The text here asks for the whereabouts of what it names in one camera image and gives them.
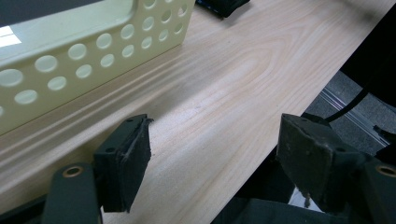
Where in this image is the black cable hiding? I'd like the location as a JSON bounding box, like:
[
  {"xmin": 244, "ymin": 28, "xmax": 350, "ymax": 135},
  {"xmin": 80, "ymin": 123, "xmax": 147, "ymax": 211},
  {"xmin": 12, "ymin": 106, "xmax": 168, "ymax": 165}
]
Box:
[{"xmin": 323, "ymin": 88, "xmax": 371, "ymax": 123}]

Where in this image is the metal floor rail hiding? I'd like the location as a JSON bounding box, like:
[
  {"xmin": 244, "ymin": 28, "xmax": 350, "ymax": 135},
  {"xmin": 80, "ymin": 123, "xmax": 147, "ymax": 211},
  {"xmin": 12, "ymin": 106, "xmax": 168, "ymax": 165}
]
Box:
[{"xmin": 318, "ymin": 88, "xmax": 396, "ymax": 147}]

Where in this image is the dark blue cloth bundle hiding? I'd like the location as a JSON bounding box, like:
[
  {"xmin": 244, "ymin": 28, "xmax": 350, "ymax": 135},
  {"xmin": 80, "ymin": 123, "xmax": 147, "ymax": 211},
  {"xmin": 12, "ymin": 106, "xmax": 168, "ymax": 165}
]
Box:
[{"xmin": 195, "ymin": 0, "xmax": 250, "ymax": 19}]

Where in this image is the cream perforated plastic basket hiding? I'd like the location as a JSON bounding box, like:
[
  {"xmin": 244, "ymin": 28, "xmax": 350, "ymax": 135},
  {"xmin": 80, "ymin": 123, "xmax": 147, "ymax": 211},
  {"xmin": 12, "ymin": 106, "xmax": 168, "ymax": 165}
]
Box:
[{"xmin": 0, "ymin": 0, "xmax": 196, "ymax": 136}]

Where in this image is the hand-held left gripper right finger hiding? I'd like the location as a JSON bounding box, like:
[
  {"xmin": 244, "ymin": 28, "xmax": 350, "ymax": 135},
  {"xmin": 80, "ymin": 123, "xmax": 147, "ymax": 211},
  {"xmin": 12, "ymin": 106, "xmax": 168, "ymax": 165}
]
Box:
[{"xmin": 276, "ymin": 113, "xmax": 367, "ymax": 214}]

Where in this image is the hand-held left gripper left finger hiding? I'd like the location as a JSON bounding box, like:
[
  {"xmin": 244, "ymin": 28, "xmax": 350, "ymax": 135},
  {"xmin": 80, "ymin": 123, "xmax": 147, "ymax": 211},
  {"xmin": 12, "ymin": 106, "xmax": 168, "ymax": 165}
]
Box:
[{"xmin": 92, "ymin": 113, "xmax": 154, "ymax": 214}]

